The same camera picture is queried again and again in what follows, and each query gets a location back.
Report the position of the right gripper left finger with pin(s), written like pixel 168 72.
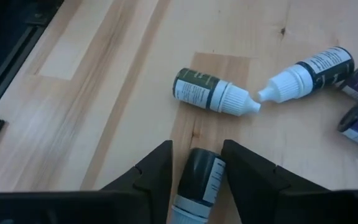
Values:
pixel 148 196

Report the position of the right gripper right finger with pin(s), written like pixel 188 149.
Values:
pixel 259 196

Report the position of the small dark green coloring bottle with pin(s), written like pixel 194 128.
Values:
pixel 197 183
pixel 197 88

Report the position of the small navy food coloring bottle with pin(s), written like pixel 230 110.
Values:
pixel 322 67

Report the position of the black aluminium table frame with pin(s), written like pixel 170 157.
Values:
pixel 5 46

